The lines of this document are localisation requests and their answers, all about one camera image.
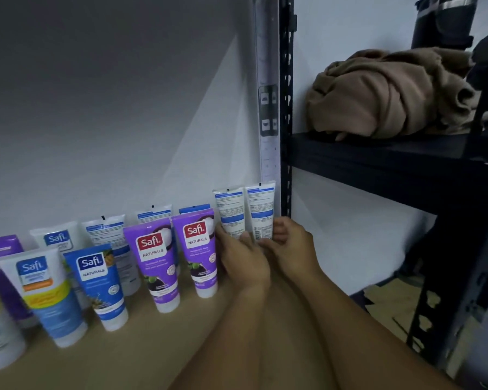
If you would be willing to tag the person's left hand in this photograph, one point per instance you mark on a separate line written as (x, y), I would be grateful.
(244, 263)

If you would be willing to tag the person's right thumb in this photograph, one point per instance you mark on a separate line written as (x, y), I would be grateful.
(273, 242)

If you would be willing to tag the brown cardboard pieces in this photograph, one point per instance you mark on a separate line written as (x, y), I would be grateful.
(394, 308)

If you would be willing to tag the grey printed wall strip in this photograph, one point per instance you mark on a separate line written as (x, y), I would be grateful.
(268, 117)

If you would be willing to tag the row of standing skincare tubes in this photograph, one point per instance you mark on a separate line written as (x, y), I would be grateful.
(105, 276)

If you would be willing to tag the tan crumpled cloth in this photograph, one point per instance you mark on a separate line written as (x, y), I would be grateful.
(382, 97)

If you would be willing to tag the person's left thumb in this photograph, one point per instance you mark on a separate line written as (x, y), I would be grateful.
(246, 241)

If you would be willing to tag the person's right forearm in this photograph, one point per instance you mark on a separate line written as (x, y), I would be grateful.
(349, 341)

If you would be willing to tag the black cylindrical container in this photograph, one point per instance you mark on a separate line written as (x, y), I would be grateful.
(443, 24)

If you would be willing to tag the person's right hand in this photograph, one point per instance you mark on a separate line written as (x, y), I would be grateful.
(295, 251)

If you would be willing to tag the white cream tube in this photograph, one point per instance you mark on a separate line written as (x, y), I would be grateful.
(261, 207)
(231, 209)

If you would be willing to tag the black metal shelf rack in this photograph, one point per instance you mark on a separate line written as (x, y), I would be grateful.
(390, 160)

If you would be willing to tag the person's left forearm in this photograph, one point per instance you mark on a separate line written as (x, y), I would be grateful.
(227, 341)

